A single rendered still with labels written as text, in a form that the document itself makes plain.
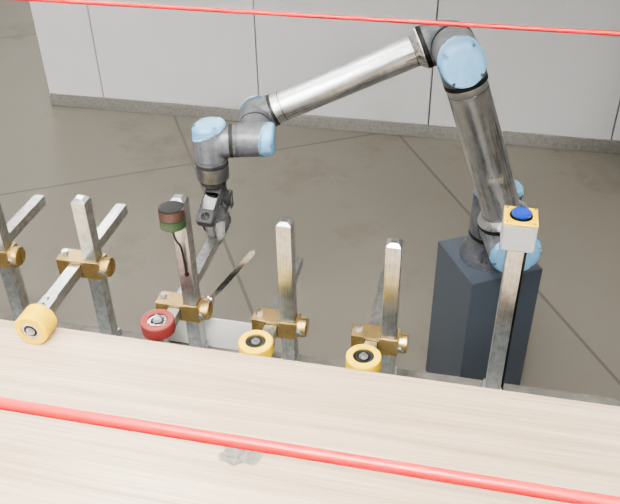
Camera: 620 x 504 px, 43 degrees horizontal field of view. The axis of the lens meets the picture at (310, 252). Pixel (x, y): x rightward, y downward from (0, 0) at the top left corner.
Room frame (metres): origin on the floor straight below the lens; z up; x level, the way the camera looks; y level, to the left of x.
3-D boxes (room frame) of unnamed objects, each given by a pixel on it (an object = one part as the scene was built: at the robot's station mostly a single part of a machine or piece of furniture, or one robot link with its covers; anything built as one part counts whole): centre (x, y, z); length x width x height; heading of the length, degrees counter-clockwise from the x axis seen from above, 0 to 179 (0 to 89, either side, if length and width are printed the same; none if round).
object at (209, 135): (1.87, 0.26, 1.13); 0.10 x 0.09 x 0.12; 92
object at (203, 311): (1.54, 0.32, 0.84); 0.13 x 0.06 x 0.05; 77
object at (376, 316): (1.48, -0.16, 0.82); 0.43 x 0.03 x 0.04; 167
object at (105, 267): (1.59, 0.57, 0.94); 0.13 x 0.06 x 0.05; 77
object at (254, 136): (1.89, 0.15, 1.14); 0.12 x 0.12 x 0.09; 2
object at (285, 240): (1.48, 0.06, 0.91); 0.03 x 0.03 x 0.48; 77
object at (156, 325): (1.42, 0.37, 0.85); 0.08 x 0.08 x 0.11
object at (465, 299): (2.07, -0.59, 0.30); 0.25 x 0.25 x 0.60; 17
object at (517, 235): (1.36, -0.44, 1.18); 0.07 x 0.07 x 0.08; 77
